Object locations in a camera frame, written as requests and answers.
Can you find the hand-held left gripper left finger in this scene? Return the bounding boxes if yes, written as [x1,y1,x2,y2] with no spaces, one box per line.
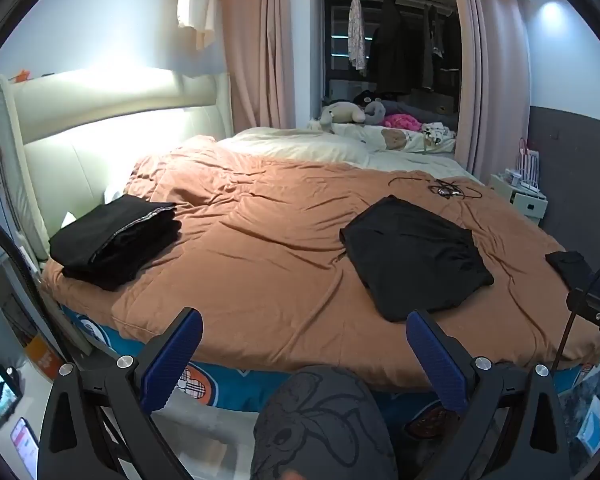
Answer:
[39,306,204,480]

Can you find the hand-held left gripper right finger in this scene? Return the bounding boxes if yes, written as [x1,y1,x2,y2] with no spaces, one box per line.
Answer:
[405,308,573,480]

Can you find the folded black pants stack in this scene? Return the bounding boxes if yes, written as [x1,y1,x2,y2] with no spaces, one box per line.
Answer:
[49,194,182,292]

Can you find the small black cloth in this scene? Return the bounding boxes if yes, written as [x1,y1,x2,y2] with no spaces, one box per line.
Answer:
[545,251,590,288]

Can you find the blue printed bed sheet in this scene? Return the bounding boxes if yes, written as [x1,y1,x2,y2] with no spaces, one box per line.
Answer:
[60,305,600,441]

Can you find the orange box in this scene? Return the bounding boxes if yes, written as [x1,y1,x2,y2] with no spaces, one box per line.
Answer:
[27,335,63,380]

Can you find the white nightstand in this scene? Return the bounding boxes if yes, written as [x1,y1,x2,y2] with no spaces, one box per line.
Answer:
[489,172,548,226]

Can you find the grey printed shorts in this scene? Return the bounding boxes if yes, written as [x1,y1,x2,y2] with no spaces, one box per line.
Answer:
[251,365,398,480]

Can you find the brown blanket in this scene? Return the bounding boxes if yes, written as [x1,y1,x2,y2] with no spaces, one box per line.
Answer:
[40,147,600,391]

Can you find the smartphone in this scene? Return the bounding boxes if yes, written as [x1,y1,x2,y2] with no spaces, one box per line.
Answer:
[10,417,40,478]

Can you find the bear print pillow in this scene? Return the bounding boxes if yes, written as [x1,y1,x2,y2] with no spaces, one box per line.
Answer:
[330,122,456,154]

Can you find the pink cloth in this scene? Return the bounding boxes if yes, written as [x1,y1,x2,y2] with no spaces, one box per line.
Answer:
[384,114,421,132]

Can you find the cream pillow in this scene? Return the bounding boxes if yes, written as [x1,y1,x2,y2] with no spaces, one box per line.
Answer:
[217,127,371,166]

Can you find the pink curtain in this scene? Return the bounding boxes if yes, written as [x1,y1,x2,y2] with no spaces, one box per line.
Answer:
[452,0,533,181]
[220,0,313,136]

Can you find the grey elephant plush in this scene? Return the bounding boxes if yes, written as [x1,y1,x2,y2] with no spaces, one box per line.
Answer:
[364,100,387,126]

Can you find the cream padded headboard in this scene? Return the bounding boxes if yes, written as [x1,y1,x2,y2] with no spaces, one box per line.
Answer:
[0,71,231,261]

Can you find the dark hanging clothes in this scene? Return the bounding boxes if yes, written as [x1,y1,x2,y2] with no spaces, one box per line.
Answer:
[420,2,448,91]

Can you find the dark hanging coat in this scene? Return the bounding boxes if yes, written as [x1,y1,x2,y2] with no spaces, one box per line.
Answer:
[369,0,413,96]

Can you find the floral hanging garment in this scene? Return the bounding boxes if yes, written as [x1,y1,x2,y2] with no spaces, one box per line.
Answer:
[348,0,368,72]

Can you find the white hanging garment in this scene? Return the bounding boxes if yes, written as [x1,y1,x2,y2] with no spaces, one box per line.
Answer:
[176,0,221,51]

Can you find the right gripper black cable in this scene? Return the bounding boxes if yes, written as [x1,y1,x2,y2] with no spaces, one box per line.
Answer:
[550,245,600,371]

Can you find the wire rack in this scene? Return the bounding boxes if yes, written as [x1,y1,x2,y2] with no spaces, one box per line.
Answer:
[517,137,543,193]

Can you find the tangled black cable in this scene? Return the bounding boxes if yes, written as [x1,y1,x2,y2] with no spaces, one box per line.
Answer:
[389,176,483,200]

